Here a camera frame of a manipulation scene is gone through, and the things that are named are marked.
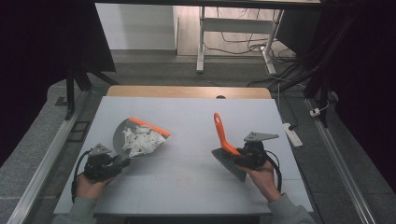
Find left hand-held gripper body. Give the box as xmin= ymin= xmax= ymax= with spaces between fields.
xmin=82 ymin=143 xmax=123 ymax=182

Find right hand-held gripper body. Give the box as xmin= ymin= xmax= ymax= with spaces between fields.
xmin=240 ymin=131 xmax=280 ymax=171

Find orange-handled grey brush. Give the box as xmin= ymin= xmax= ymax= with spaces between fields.
xmin=211 ymin=112 xmax=248 ymax=183

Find grey dustpan with orange edge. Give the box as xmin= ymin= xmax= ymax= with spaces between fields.
xmin=112 ymin=117 xmax=172 ymax=166

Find white paper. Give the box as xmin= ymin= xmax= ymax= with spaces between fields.
xmin=121 ymin=125 xmax=166 ymax=158

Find person's left hand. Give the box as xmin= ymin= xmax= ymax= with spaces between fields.
xmin=75 ymin=172 xmax=114 ymax=201

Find person's right hand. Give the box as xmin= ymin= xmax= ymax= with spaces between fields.
xmin=236 ymin=161 xmax=282 ymax=203

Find white power strip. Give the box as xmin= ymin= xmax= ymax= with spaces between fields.
xmin=282 ymin=122 xmax=304 ymax=148

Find wooden table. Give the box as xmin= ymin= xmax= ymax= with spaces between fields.
xmin=106 ymin=85 xmax=273 ymax=100

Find black metal stand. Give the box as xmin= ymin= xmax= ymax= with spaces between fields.
xmin=268 ymin=8 xmax=362 ymax=129
xmin=64 ymin=60 xmax=120 ymax=121

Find dark curtain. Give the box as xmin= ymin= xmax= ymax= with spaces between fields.
xmin=0 ymin=0 xmax=117 ymax=166
xmin=320 ymin=0 xmax=396 ymax=194

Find left hand-held gripper cable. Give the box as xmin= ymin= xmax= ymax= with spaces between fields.
xmin=71 ymin=148 xmax=93 ymax=203

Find hand-held gripper cable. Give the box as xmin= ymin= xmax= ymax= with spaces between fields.
xmin=264 ymin=150 xmax=283 ymax=193
xmin=71 ymin=148 xmax=93 ymax=203

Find right hand-held gripper cable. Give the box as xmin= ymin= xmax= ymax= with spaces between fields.
xmin=264 ymin=150 xmax=283 ymax=193

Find aluminium rail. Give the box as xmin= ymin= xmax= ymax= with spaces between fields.
xmin=6 ymin=90 xmax=92 ymax=224
xmin=304 ymin=97 xmax=378 ymax=224

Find black floor cables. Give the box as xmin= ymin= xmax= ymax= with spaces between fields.
xmin=204 ymin=7 xmax=312 ymax=89

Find white desk frame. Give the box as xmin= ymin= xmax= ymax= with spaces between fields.
xmin=195 ymin=6 xmax=285 ymax=76

